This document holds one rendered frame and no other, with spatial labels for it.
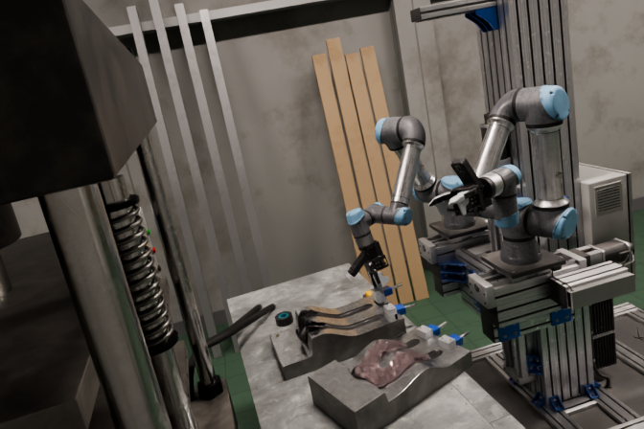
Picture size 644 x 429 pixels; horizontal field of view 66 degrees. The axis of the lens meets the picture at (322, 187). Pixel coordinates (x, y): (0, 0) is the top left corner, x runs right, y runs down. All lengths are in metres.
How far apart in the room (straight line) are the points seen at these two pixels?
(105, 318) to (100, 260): 0.07
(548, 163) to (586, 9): 3.38
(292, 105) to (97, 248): 3.46
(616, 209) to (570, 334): 0.59
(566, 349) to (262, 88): 2.71
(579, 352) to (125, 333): 2.22
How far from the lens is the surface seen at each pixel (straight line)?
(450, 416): 1.68
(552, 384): 2.59
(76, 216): 0.58
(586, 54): 5.09
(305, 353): 1.96
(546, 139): 1.81
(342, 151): 3.78
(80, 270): 0.59
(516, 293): 2.02
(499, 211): 1.65
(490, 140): 1.80
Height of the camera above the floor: 1.87
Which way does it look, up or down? 13 degrees down
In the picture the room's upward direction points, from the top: 11 degrees counter-clockwise
